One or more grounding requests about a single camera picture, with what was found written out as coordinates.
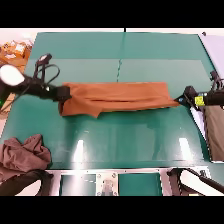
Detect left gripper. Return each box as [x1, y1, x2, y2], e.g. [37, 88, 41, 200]
[54, 85, 73, 103]

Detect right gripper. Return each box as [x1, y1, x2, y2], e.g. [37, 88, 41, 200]
[182, 85, 198, 107]

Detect orange-brown garment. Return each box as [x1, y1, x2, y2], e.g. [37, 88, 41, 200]
[58, 81, 181, 119]

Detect olive grey garment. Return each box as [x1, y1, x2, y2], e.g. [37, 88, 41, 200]
[203, 105, 224, 162]

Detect black cable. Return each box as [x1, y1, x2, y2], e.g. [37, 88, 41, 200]
[35, 63, 62, 88]

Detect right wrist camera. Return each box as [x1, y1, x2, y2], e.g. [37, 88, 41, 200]
[209, 70, 224, 91]

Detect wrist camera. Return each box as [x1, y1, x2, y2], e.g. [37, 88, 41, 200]
[209, 70, 224, 91]
[33, 53, 54, 81]

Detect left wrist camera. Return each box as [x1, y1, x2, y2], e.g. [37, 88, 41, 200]
[33, 53, 54, 81]

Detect silver frame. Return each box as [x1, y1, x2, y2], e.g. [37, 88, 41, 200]
[45, 167, 214, 197]

